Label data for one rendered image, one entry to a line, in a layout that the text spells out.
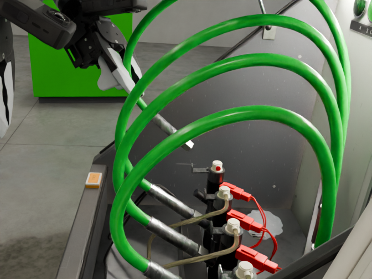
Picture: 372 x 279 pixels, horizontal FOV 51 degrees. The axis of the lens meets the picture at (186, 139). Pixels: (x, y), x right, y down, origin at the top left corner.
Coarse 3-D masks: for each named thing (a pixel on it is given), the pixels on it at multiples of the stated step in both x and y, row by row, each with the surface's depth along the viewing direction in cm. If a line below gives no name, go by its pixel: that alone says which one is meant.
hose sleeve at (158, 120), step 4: (156, 116) 70; (160, 116) 71; (152, 120) 71; (156, 120) 70; (160, 120) 70; (164, 120) 71; (156, 124) 71; (160, 124) 71; (164, 124) 71; (168, 124) 71; (164, 128) 71; (168, 128) 71; (172, 128) 71; (168, 132) 71; (172, 132) 71
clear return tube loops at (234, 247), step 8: (224, 208) 56; (200, 216) 55; (208, 216) 55; (176, 224) 56; (184, 224) 56; (152, 240) 57; (232, 248) 48; (200, 256) 48; (208, 256) 48; (216, 256) 48; (168, 264) 48; (176, 264) 48; (184, 264) 48
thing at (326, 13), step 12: (168, 0) 62; (312, 0) 57; (156, 12) 63; (324, 12) 58; (144, 24) 64; (336, 24) 58; (132, 36) 66; (336, 36) 58; (132, 48) 67; (348, 60) 60; (348, 72) 60; (348, 84) 61; (348, 96) 62; (348, 108) 62
